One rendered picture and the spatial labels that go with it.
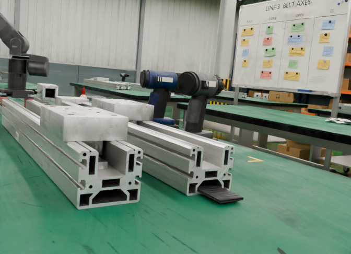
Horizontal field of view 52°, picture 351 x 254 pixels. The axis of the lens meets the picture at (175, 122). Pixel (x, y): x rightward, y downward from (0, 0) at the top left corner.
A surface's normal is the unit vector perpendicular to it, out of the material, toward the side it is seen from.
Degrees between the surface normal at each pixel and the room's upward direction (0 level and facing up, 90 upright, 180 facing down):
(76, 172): 90
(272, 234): 0
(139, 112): 90
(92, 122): 90
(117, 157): 90
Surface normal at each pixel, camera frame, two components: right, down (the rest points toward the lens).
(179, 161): -0.84, -0.01
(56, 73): 0.52, 0.15
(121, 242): 0.09, -0.99
